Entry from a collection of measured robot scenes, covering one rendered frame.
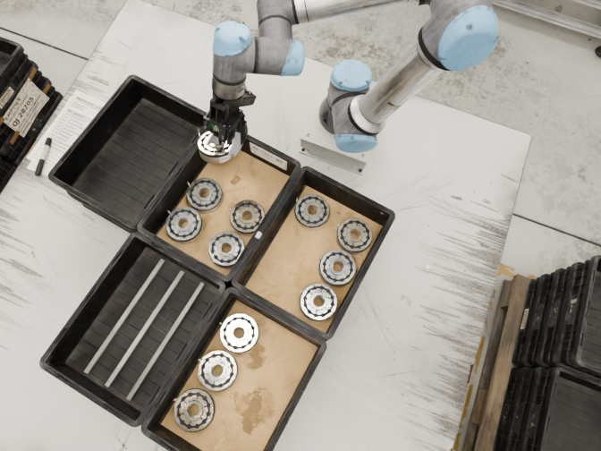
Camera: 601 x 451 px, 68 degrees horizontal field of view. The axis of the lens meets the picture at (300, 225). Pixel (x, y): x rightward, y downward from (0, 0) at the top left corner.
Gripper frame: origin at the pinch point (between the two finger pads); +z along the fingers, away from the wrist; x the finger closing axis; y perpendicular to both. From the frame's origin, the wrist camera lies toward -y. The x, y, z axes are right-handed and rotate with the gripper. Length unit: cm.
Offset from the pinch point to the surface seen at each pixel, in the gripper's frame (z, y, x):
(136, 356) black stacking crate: 36, 50, 3
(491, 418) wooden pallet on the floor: 87, -5, 125
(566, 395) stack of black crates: 59, -13, 137
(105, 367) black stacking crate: 38, 55, -3
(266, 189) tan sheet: 16.3, -5.5, 11.2
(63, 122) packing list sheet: 31, -6, -66
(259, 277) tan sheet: 24.4, 18.0, 22.2
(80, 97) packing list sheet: 28, -16, -66
